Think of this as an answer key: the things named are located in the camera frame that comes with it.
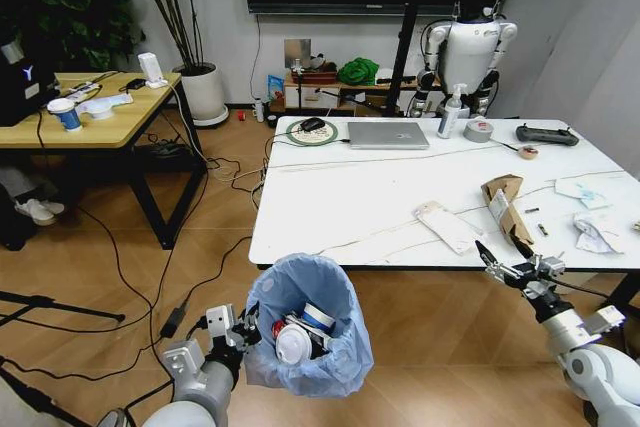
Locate white plastic cup lid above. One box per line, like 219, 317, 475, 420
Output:
275, 322, 315, 366

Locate trash bin with blue liner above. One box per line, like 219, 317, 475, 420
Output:
243, 252, 375, 400

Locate black machine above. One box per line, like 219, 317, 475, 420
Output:
0, 36, 59, 127

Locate white upright device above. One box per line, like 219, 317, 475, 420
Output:
137, 51, 169, 90

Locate wooden desk black frame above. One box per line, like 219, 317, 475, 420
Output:
0, 71, 209, 251

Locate black tripod legs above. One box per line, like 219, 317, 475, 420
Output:
0, 289, 126, 332

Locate black power strip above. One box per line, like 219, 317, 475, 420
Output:
134, 141, 194, 164

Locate black handheld controller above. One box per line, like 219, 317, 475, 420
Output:
515, 124, 580, 147

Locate silver laptop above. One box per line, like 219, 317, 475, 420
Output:
347, 120, 431, 151

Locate white plant pot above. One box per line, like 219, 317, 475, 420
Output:
178, 62, 230, 127

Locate white and blue paper sheet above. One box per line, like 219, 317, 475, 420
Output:
553, 176, 614, 211

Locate silver metal panel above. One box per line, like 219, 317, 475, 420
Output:
283, 37, 314, 70

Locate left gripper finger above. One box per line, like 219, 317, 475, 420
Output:
241, 324, 264, 349
238, 300, 261, 328

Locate black power brick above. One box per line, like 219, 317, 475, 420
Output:
158, 304, 190, 341

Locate brown cardboard box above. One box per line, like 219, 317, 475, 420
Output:
480, 174, 535, 248

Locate person's leg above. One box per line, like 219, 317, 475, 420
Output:
0, 165, 51, 208

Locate black stand pole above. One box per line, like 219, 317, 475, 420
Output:
387, 0, 419, 118

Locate white marble table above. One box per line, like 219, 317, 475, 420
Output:
248, 115, 640, 321

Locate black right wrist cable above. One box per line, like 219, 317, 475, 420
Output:
553, 279, 629, 331

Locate white spray bottle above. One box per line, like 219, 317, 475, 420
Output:
437, 82, 466, 140

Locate white humanoid robot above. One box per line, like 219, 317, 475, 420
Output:
405, 0, 519, 121

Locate large dark leafy plant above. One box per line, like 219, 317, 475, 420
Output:
0, 0, 147, 73

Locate brown tray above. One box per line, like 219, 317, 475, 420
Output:
298, 69, 339, 86

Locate blue and white paper cup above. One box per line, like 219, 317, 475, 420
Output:
301, 300, 335, 336
47, 98, 83, 133

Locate round green-rimmed mouse pad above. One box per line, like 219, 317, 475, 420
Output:
286, 119, 344, 147

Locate white bowl-shaped device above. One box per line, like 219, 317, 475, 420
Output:
74, 93, 135, 122

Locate flat white paper envelope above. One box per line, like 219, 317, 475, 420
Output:
412, 200, 485, 253

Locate low wooden cabinet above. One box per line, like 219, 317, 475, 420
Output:
269, 71, 444, 116

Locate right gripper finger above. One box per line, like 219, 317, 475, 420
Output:
509, 234, 549, 273
473, 239, 526, 291

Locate tall thin-stemmed plant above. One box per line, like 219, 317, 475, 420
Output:
112, 0, 211, 73

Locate person's white shoe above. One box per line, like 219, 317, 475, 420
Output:
13, 198, 66, 227

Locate crumpled white paper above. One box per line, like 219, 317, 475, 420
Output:
572, 211, 625, 255

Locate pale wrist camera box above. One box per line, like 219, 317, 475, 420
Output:
539, 255, 567, 277
205, 303, 239, 344

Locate grey duct tape roll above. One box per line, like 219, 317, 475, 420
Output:
462, 116, 494, 144

